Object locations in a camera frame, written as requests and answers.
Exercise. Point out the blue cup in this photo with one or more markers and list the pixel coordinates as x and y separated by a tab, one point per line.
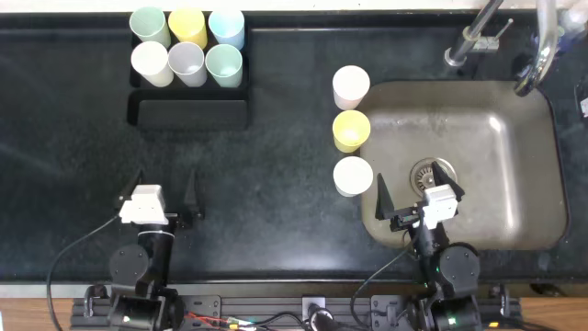
227	26

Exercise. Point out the green cup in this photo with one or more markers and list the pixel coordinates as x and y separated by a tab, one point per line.
224	64
149	24

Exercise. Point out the pink cup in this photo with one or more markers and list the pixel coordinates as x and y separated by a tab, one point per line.
350	85

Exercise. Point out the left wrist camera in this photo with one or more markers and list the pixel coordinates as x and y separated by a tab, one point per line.
143	204

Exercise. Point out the white cup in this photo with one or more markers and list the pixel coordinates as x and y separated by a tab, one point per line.
150	62
352	175

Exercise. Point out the steel sink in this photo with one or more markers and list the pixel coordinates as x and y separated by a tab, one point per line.
496	161

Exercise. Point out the grey cup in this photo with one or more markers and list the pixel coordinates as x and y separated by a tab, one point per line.
187	62

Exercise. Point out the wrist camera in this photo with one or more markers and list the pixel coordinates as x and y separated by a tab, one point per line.
143	204
440	204

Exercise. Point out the mounting rail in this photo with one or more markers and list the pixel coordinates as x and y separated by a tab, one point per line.
266	310

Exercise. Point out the black tray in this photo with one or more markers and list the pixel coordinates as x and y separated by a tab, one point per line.
193	112

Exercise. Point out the yellow cup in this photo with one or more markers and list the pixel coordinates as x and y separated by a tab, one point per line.
187	25
351	129

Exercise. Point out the steel tap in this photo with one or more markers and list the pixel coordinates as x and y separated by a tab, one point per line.
464	43

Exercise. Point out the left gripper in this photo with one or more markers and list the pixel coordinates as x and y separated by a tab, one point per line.
180	220

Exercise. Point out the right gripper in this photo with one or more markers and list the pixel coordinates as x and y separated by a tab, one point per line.
406	217

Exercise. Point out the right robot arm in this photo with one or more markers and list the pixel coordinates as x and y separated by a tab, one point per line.
459	266

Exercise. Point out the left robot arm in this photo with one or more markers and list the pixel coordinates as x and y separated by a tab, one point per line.
138	266

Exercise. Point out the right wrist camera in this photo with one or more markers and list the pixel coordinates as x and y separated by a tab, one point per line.
440	204

